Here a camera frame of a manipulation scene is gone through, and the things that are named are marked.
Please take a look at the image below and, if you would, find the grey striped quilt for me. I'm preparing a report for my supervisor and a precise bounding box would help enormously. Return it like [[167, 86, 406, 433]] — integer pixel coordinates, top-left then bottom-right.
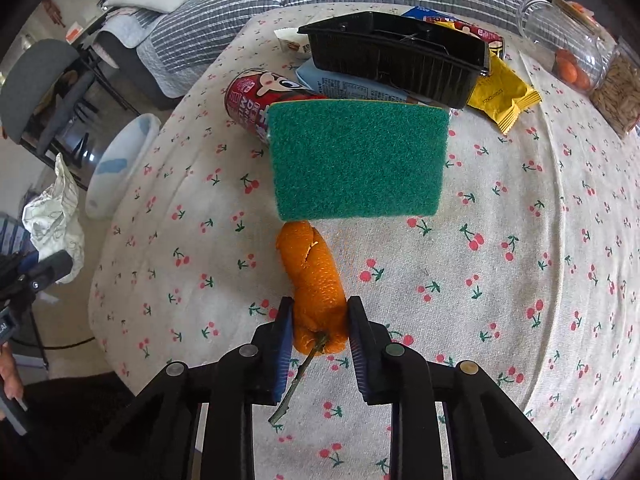
[[95, 0, 531, 98]]

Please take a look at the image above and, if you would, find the orange peel with stem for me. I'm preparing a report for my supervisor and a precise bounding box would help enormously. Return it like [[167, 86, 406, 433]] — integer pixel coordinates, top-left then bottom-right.
[[268, 221, 349, 423]]

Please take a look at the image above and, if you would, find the grey chair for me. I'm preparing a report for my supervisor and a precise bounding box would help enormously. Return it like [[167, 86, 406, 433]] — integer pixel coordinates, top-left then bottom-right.
[[0, 39, 141, 171]]

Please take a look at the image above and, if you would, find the person's left hand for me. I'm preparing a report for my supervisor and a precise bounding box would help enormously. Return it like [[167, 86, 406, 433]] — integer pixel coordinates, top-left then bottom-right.
[[0, 347, 25, 411]]

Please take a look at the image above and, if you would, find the clear container of seeds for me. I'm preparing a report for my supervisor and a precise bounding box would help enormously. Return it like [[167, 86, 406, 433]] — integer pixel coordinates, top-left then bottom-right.
[[589, 40, 640, 138]]

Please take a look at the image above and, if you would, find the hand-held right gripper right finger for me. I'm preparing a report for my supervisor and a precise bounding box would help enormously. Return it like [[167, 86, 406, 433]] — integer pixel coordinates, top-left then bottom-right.
[[347, 296, 581, 480]]

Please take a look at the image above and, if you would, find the red and yellow packet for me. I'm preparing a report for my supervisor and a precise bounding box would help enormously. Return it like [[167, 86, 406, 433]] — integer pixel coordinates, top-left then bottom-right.
[[424, 15, 506, 58]]

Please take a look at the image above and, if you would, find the yellow snack packet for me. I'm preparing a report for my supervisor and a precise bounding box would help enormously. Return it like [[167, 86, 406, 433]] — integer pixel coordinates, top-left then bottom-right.
[[466, 52, 543, 135]]

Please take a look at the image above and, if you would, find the green scouring sponge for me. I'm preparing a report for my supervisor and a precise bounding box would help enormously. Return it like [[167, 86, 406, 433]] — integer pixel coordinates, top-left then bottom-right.
[[266, 100, 451, 222]]

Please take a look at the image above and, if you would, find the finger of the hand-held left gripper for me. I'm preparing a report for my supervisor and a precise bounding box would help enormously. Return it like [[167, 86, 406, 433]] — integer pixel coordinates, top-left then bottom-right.
[[27, 250, 75, 293]]

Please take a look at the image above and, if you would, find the light blue snack packet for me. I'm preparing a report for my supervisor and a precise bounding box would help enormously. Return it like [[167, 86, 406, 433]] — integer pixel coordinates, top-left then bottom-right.
[[295, 60, 408, 106]]

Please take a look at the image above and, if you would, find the small white carton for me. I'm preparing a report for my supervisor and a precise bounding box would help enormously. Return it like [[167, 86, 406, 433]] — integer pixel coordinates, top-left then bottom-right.
[[274, 27, 313, 56]]

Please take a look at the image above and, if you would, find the clear glass jar wooden lid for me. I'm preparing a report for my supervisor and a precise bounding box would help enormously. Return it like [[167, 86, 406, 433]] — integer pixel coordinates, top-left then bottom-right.
[[517, 0, 618, 93]]

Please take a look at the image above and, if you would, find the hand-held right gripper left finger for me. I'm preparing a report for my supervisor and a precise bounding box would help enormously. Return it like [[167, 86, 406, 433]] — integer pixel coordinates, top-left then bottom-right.
[[90, 296, 296, 480]]

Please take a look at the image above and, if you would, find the white plastic bag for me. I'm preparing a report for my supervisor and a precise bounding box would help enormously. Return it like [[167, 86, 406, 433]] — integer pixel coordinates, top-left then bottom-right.
[[22, 152, 87, 281]]

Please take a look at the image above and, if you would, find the black plastic food tray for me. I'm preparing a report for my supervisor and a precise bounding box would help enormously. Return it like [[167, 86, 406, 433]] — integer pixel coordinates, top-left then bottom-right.
[[298, 11, 492, 110]]

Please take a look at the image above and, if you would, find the cherry print blanket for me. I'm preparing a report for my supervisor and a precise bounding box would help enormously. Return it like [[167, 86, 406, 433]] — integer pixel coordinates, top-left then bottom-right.
[[87, 2, 640, 480]]

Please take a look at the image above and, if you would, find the black floor cable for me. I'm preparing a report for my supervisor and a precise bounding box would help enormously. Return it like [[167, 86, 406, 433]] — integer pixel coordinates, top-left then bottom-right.
[[10, 337, 96, 351]]

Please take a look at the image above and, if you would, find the red cartoon drink can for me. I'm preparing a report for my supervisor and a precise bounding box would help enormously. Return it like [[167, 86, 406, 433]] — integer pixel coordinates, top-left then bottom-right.
[[224, 70, 331, 147]]

